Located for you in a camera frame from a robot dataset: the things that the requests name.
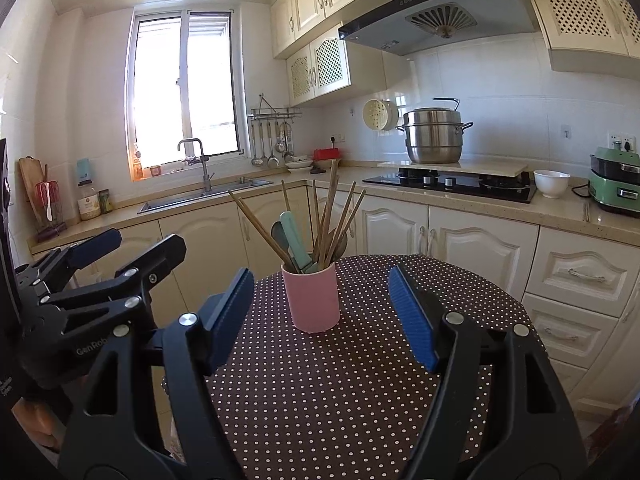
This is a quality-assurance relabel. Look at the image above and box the white bowl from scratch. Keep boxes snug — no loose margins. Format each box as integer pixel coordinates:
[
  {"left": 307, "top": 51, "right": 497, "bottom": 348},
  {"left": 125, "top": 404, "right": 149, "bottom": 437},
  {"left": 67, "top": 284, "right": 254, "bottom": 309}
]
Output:
[{"left": 534, "top": 170, "right": 570, "bottom": 200}]

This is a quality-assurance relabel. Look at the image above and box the cream round steamer tray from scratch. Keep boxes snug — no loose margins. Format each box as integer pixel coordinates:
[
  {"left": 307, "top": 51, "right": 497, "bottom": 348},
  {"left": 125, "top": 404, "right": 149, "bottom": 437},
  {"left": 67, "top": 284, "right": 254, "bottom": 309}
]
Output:
[{"left": 362, "top": 99, "right": 398, "bottom": 132}]

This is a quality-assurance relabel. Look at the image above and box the curved wooden chopstick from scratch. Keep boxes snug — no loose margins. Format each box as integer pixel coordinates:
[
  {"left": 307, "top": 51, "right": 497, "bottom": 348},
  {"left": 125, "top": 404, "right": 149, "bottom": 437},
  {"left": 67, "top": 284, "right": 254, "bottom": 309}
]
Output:
[{"left": 229, "top": 192, "right": 293, "bottom": 269}]

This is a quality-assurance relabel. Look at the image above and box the person's left hand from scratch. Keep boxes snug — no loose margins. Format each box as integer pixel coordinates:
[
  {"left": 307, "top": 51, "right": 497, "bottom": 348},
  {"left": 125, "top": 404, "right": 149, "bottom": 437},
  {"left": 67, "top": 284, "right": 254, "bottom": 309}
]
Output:
[{"left": 12, "top": 399, "right": 66, "bottom": 454}]

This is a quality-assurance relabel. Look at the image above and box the green kitchen appliance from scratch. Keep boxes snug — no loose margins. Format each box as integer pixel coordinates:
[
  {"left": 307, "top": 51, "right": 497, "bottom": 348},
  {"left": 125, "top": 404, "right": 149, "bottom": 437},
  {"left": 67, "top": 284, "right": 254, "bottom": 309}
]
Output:
[{"left": 588, "top": 148, "right": 640, "bottom": 217}]

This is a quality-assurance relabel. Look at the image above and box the red container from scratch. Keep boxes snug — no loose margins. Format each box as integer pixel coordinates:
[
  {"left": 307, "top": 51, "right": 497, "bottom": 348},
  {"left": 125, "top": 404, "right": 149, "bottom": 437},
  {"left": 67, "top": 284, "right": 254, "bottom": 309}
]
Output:
[{"left": 312, "top": 148, "right": 341, "bottom": 162}]

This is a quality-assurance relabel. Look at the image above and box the wooden cutting board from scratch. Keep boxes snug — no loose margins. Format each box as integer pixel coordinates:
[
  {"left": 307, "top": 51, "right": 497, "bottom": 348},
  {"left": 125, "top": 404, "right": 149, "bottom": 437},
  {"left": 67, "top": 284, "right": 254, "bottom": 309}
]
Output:
[{"left": 17, "top": 156, "right": 58, "bottom": 231}]

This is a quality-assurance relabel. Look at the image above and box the wall utensil rack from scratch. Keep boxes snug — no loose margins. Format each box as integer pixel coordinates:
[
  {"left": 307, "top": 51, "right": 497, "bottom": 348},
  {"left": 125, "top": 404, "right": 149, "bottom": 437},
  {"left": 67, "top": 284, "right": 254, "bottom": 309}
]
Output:
[{"left": 247, "top": 92, "right": 303, "bottom": 169}]

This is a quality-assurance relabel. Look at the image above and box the kitchen window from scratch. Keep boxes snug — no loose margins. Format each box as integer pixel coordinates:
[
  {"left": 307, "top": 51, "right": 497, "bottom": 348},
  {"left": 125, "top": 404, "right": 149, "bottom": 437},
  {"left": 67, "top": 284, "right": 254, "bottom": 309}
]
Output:
[{"left": 125, "top": 6, "right": 248, "bottom": 181}]

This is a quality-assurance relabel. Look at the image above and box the dark metal spoon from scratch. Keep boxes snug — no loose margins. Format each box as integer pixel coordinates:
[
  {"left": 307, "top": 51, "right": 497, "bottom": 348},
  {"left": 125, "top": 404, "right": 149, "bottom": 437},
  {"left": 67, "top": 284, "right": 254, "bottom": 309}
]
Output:
[{"left": 271, "top": 221, "right": 291, "bottom": 257}]

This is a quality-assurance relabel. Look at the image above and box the black gas stove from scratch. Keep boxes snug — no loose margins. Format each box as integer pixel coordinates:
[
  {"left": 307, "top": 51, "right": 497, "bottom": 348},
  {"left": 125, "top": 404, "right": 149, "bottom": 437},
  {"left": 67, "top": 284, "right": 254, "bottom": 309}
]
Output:
[{"left": 363, "top": 168, "right": 537, "bottom": 204}]

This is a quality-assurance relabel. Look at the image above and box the teal handled utensil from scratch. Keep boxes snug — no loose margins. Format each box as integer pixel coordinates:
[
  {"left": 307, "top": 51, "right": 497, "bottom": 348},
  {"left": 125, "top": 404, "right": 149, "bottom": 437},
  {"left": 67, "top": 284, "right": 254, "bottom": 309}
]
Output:
[{"left": 280, "top": 211, "right": 318, "bottom": 274}]

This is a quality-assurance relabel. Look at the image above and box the brown polka dot tablecloth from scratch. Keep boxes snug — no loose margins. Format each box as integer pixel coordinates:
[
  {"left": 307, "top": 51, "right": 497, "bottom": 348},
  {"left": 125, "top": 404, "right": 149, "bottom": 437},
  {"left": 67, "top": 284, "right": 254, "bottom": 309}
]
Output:
[{"left": 207, "top": 255, "right": 529, "bottom": 479}]

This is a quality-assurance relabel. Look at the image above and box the oil bottle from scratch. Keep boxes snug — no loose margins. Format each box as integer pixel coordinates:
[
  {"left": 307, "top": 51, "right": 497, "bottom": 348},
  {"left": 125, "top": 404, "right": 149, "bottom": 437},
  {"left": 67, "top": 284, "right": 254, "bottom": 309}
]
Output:
[{"left": 76, "top": 158, "right": 101, "bottom": 221}]

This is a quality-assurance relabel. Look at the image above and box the stainless steel steamer pot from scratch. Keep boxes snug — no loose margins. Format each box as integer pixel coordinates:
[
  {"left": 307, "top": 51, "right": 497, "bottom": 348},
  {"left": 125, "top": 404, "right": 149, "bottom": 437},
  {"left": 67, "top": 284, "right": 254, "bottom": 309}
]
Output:
[{"left": 397, "top": 96, "right": 473, "bottom": 164}]

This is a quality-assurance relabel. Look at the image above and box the grey range hood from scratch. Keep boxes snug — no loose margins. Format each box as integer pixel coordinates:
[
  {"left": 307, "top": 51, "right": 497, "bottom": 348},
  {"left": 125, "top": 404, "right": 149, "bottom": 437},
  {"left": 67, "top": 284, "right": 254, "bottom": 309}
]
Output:
[{"left": 338, "top": 0, "right": 535, "bottom": 56}]

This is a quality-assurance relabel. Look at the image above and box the straight wooden chopstick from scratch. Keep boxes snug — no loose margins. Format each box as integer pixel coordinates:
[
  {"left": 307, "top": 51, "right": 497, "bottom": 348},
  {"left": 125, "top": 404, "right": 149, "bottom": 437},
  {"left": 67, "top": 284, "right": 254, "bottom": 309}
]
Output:
[{"left": 318, "top": 159, "right": 338, "bottom": 270}]

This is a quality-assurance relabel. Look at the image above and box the steel kitchen sink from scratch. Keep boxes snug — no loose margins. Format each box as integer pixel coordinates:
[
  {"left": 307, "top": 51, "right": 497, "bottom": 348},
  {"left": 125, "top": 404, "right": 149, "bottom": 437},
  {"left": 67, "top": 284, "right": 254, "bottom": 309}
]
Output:
[{"left": 138, "top": 178, "right": 271, "bottom": 214}]

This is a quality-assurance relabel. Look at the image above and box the pink utensil holder cup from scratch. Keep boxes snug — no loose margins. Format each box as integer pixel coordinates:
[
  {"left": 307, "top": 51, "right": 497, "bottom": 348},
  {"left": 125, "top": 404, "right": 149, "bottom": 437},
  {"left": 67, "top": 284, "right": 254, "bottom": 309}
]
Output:
[{"left": 281, "top": 263, "right": 341, "bottom": 334}]

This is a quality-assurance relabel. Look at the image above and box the chrome sink faucet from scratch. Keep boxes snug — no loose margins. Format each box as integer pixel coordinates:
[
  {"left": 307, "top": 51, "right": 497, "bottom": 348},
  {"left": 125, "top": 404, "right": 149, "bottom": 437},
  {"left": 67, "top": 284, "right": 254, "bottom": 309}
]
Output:
[{"left": 177, "top": 138, "right": 212, "bottom": 194}]

